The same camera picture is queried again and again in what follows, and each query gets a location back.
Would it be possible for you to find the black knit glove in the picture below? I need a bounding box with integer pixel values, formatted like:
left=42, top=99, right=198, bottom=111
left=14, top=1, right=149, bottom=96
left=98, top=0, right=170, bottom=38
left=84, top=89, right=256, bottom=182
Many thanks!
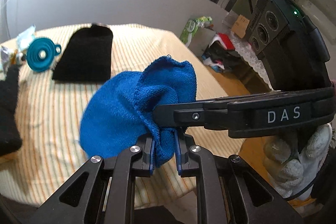
left=0, top=65, right=22, bottom=156

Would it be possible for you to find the green white tissue pack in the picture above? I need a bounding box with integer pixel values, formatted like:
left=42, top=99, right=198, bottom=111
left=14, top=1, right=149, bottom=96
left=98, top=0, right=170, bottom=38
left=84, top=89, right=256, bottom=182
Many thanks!
left=180, top=16, right=213, bottom=47

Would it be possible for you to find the white lace cloth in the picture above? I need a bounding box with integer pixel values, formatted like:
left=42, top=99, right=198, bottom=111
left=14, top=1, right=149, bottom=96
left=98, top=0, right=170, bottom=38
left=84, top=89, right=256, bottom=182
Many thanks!
left=229, top=31, right=273, bottom=90

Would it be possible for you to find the white gloved right hand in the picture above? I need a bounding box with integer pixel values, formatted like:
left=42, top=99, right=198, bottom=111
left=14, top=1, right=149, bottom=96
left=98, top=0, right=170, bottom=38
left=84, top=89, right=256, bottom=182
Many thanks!
left=263, top=123, right=333, bottom=201

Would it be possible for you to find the cardboard box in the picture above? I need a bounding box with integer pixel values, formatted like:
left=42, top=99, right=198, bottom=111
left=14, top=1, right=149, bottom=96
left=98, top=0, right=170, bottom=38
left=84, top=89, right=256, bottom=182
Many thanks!
left=231, top=15, right=249, bottom=39

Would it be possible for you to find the black camera box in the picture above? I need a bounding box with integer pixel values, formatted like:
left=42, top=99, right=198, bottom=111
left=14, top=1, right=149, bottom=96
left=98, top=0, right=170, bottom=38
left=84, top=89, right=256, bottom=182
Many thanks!
left=245, top=0, right=331, bottom=92

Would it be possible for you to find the blue knitted cloth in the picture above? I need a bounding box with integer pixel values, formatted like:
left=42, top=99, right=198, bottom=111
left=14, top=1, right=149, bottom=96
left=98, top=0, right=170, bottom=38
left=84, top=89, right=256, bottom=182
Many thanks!
left=79, top=56, right=197, bottom=167

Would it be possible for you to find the clear plastic packet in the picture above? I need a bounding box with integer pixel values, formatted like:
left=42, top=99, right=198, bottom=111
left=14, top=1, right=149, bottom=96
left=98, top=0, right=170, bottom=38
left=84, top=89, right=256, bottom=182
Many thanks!
left=17, top=25, right=36, bottom=52

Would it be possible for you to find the teal collapsible funnel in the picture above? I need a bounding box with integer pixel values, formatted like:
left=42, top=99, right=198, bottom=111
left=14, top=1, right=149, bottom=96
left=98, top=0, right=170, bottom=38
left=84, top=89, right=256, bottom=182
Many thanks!
left=26, top=37, right=62, bottom=73

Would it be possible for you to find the black folded cloth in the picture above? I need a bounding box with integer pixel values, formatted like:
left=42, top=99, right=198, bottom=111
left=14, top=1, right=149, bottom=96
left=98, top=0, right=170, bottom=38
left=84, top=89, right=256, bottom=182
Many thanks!
left=52, top=24, right=113, bottom=83

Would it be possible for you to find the pile of clothes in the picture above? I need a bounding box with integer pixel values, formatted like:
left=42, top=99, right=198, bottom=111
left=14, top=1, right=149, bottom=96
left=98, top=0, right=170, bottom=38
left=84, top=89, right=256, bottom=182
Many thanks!
left=202, top=33, right=242, bottom=73

